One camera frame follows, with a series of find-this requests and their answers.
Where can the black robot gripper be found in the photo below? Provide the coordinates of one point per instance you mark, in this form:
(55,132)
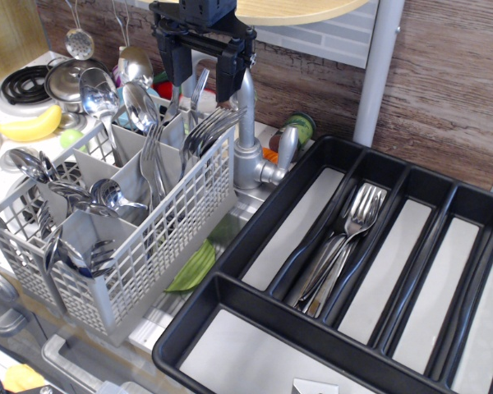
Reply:
(208,27)

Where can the silver metal fork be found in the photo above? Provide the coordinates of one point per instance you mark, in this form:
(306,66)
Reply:
(202,136)

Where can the silver fork in back compartment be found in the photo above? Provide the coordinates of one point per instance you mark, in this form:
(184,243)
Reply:
(195,98)

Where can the grey plastic cutlery basket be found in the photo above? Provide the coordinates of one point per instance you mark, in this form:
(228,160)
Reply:
(146,250)

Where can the stack of forks in tray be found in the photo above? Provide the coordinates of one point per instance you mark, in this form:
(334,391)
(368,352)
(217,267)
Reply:
(360,215)

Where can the silver fork front compartment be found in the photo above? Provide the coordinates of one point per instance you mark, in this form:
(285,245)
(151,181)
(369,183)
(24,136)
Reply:
(101,260)

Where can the black cutlery tray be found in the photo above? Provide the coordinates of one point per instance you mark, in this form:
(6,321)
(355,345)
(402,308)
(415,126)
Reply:
(412,311)

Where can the hanging silver ladle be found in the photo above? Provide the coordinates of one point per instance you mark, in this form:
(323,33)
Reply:
(133,64)

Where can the round wooden shelf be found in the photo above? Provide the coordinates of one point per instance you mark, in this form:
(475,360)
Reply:
(253,12)

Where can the large silver spoon left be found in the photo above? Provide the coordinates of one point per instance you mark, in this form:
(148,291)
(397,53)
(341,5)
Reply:
(100,100)

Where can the silver toy faucet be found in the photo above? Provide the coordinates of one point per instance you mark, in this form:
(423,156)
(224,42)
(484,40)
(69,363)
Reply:
(250,168)

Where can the hanging slotted skimmer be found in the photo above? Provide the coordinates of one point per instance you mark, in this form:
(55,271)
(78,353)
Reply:
(78,42)

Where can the silver toy pot with lid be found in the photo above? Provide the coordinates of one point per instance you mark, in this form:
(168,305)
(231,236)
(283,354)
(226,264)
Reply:
(62,82)

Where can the light green toy ball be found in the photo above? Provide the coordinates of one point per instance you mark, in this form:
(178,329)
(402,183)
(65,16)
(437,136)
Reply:
(69,137)

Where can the yellow toy banana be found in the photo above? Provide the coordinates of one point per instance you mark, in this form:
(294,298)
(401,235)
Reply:
(33,129)

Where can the black coil stove burner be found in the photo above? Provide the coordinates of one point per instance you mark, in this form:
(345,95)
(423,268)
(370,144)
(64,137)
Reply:
(26,86)

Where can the grey metal pole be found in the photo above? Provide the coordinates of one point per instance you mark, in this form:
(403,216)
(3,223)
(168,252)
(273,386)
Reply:
(386,30)

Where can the silver spoon left compartment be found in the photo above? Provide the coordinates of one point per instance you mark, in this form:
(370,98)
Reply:
(29,165)

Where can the green toy leaf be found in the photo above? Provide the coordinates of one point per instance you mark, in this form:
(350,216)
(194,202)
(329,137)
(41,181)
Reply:
(195,269)

